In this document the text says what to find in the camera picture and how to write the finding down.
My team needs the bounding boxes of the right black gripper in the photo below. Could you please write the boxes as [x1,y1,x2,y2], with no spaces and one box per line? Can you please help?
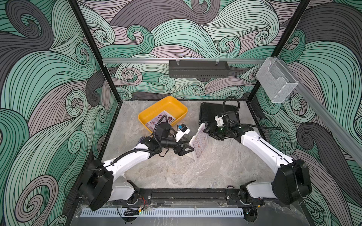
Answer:
[203,123,230,139]

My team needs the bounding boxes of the pink dessert menu sheet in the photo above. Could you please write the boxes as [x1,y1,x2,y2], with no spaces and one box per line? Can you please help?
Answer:
[145,110,176,132]

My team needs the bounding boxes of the dim sum menu sheet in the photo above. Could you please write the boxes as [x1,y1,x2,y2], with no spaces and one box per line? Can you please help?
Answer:
[193,123,208,159]

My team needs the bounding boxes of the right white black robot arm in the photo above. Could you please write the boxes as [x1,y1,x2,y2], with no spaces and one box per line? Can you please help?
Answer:
[204,111,312,205]

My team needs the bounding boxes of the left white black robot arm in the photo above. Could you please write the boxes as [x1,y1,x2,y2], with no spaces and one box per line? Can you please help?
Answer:
[78,122,194,211]

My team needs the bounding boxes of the black ribbed case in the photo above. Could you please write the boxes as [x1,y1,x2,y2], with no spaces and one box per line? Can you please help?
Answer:
[199,102,224,125]

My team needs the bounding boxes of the yellow plastic tray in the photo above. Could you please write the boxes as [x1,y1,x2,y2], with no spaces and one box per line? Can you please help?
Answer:
[138,96,188,133]

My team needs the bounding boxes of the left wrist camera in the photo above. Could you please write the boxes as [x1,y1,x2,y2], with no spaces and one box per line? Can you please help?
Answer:
[175,123,190,142]

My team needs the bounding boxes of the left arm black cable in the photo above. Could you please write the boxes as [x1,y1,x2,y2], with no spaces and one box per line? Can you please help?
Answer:
[63,114,170,202]

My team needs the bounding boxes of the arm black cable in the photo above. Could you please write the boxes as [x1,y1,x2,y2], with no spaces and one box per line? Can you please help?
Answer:
[222,95,282,132]
[63,114,170,202]

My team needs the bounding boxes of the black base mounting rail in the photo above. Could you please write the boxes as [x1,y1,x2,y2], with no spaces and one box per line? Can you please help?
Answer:
[79,187,300,206]

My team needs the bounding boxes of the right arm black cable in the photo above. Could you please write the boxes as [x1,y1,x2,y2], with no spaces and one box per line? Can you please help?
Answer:
[222,95,282,132]

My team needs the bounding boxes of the black wall-mounted shelf tray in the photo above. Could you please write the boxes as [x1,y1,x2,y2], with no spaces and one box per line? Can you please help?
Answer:
[168,61,230,81]

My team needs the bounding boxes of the clear acrylic wall pocket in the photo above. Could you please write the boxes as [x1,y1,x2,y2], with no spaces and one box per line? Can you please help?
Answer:
[256,57,298,103]

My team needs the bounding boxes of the white slotted cable duct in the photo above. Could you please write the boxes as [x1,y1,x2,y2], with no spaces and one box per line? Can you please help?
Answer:
[80,207,244,218]

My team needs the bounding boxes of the aluminium back wall rail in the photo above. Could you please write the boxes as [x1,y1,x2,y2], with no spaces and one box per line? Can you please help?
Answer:
[102,57,266,65]

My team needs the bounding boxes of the aluminium wall rail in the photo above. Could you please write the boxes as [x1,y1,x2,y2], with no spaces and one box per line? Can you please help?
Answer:
[278,59,362,166]
[102,57,266,65]

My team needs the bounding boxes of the aluminium right wall rail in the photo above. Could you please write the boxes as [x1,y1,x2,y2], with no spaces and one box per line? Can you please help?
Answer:
[278,59,362,166]

